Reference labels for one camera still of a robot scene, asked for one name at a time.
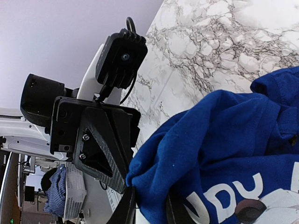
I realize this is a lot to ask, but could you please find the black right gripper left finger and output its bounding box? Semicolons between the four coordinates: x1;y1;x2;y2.
108;187;136;224

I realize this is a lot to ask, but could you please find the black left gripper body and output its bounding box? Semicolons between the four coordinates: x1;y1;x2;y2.
50;97;140;160

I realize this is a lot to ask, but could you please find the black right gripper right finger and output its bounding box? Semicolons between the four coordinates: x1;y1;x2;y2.
166;195;178;224

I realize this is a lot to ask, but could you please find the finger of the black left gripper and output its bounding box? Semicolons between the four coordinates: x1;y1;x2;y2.
73;107;131;194

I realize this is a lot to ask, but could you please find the blue panda print t-shirt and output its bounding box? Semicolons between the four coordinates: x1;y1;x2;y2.
126;67;299;224

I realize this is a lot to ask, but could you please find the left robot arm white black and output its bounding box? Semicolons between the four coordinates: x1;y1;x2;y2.
20;74;141;194

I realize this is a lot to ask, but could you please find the white perforated storage basket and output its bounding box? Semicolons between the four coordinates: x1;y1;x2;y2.
60;161;87;222

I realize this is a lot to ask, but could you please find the blue checkered cloth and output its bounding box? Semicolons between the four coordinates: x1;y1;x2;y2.
41;164;66;217

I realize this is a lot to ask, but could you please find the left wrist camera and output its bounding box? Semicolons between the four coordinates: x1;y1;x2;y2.
76;28;148;108

